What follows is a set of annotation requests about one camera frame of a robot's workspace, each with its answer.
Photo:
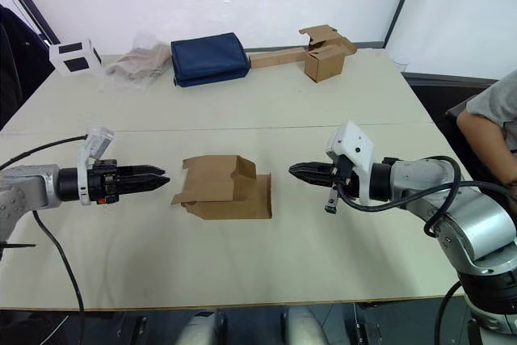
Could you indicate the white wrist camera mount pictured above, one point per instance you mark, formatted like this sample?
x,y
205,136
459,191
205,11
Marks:
x,y
355,143
96,143

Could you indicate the person's grey shirt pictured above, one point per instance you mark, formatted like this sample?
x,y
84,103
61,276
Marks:
x,y
497,98

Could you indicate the black chair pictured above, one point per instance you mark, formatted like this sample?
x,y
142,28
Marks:
x,y
480,171

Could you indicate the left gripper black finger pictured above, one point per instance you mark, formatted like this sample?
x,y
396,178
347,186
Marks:
x,y
143,186
141,170

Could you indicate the folded navy blue fabric bag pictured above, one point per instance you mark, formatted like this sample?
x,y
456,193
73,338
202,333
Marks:
x,y
208,58

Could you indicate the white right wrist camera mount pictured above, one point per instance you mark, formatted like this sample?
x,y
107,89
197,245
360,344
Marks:
x,y
355,143

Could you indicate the clear plastic bag beige cloth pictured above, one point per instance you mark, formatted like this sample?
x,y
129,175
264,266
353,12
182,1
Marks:
x,y
135,64

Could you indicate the white cube with black squares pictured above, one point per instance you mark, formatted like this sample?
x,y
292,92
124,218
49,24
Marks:
x,y
74,57

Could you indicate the thin black rod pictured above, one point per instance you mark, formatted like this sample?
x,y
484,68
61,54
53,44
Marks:
x,y
18,245

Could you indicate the grey rounded shape under table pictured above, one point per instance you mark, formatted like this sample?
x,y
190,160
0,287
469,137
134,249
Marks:
x,y
305,326
204,326

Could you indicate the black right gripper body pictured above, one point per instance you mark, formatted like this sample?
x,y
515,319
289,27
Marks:
x,y
346,177

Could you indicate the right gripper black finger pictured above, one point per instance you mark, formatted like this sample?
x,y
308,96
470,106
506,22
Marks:
x,y
309,179
313,168

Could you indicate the long flat cardboard strip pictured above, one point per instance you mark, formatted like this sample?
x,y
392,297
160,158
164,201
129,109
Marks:
x,y
274,58

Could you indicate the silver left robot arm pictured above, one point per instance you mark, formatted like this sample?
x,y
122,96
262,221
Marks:
x,y
30,191

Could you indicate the open upright brown cardboard box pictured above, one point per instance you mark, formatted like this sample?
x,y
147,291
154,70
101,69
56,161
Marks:
x,y
325,64

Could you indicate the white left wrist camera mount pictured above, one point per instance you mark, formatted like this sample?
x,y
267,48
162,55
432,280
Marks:
x,y
96,143

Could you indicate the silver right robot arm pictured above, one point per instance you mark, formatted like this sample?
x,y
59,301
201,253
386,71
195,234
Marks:
x,y
468,215

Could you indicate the small flattened brown cardboard box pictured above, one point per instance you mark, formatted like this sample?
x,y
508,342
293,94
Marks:
x,y
222,191

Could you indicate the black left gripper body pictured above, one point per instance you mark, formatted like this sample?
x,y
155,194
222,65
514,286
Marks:
x,y
104,183

